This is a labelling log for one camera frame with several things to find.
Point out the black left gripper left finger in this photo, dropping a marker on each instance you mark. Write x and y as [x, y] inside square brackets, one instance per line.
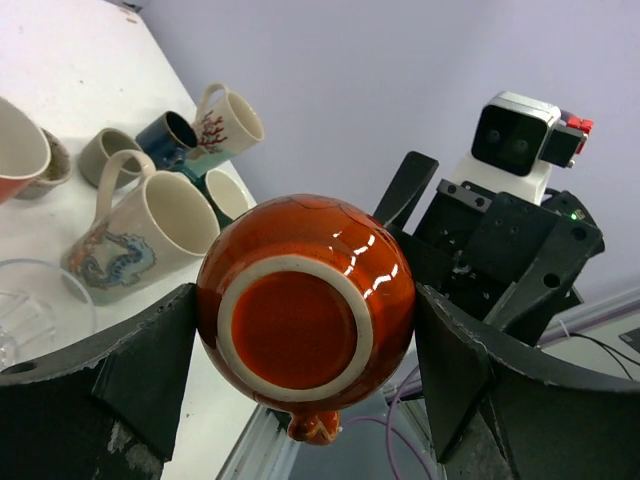
[106, 407]

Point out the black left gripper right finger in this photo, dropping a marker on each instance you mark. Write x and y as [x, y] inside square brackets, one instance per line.
[500, 409]

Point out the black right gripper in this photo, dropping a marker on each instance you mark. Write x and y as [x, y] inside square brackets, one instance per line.
[503, 260]

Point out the clear faceted glass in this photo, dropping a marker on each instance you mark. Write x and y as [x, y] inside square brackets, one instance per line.
[43, 309]

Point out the small orange red mug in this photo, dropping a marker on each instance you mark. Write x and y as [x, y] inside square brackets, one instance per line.
[305, 305]

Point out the tall cream green mug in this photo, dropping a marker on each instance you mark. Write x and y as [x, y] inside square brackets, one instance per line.
[161, 226]

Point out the dark teal mug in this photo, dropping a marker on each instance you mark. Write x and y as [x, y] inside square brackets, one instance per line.
[223, 193]

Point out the tall cream teal coral mug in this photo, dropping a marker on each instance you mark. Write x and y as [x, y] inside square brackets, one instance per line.
[225, 125]

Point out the speckled beige small cup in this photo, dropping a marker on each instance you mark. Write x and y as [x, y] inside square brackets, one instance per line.
[57, 173]

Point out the dark blue glazed mug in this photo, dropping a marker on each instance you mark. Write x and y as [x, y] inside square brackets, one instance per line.
[167, 140]

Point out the olive brown small mug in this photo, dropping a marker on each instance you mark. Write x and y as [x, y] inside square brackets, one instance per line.
[100, 148]

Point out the large orange mug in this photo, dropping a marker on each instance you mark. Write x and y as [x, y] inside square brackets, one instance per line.
[25, 152]

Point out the aluminium mounting rail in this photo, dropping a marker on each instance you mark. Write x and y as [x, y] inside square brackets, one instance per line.
[264, 450]

